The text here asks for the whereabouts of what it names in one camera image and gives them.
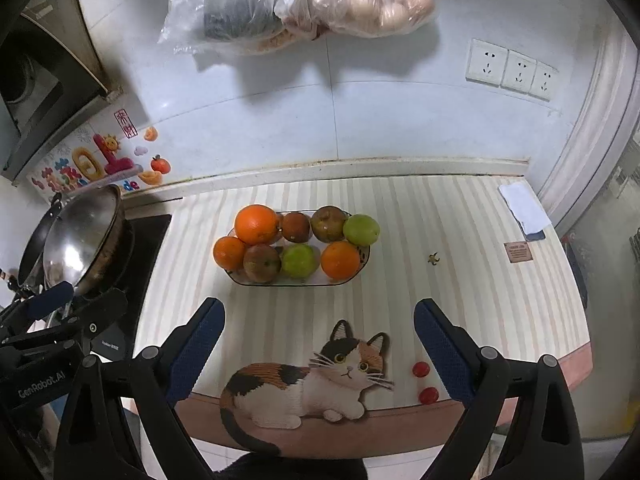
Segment person's dark clothing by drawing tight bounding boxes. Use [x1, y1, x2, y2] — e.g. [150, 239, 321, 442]
[212, 452, 369, 480]

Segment large orange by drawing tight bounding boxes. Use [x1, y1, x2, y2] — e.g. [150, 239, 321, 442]
[234, 204, 280, 245]

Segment floral oval plate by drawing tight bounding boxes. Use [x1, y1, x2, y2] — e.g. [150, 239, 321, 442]
[223, 209, 371, 287]

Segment white wall socket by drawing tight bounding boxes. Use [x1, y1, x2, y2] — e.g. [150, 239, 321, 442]
[529, 61, 559, 101]
[501, 50, 539, 94]
[465, 38, 510, 86]

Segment steel wok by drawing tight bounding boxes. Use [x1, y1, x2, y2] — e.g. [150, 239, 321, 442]
[42, 184, 137, 302]

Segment brown square card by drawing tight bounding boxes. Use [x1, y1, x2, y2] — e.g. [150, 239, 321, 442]
[503, 241, 531, 264]

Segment red-yellow apple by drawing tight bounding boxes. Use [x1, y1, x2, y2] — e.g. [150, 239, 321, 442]
[243, 244, 282, 283]

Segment striped cat-print mat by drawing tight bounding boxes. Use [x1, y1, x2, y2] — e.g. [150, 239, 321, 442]
[134, 175, 594, 457]

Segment black range hood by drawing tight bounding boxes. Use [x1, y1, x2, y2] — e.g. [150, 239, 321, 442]
[0, 0, 124, 187]

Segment dark red round fruit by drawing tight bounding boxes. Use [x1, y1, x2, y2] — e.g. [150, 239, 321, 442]
[279, 212, 311, 242]

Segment medium orange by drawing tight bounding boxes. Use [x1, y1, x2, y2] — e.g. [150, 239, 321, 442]
[320, 240, 362, 280]

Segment red seal wall sticker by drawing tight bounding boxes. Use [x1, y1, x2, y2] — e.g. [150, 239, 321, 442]
[114, 109, 137, 138]

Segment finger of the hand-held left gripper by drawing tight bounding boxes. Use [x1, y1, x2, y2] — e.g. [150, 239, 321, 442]
[15, 281, 75, 322]
[47, 287, 129, 356]

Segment plastic bag with dark contents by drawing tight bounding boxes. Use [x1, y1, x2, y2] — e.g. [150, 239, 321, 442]
[158, 0, 301, 57]

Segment colourful character wall sticker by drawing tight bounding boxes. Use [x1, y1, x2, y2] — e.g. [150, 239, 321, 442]
[31, 132, 142, 194]

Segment brownish red apple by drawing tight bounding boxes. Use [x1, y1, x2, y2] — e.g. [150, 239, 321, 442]
[310, 205, 350, 243]

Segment green apple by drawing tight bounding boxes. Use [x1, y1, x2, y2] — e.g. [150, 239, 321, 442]
[342, 214, 381, 247]
[280, 243, 320, 280]

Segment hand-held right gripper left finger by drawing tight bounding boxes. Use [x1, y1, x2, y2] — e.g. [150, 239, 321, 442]
[54, 297, 226, 480]

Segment white folded paper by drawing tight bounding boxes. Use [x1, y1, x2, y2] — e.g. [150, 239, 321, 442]
[498, 181, 554, 235]

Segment small orange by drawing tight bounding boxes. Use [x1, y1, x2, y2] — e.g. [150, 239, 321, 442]
[212, 236, 248, 271]

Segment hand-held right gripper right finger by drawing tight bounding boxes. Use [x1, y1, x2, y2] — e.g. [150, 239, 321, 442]
[413, 298, 585, 480]

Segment black frying pan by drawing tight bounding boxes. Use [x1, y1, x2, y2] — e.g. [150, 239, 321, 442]
[0, 192, 64, 293]

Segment black induction cooktop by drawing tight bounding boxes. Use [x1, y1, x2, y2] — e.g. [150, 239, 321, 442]
[89, 214, 173, 362]

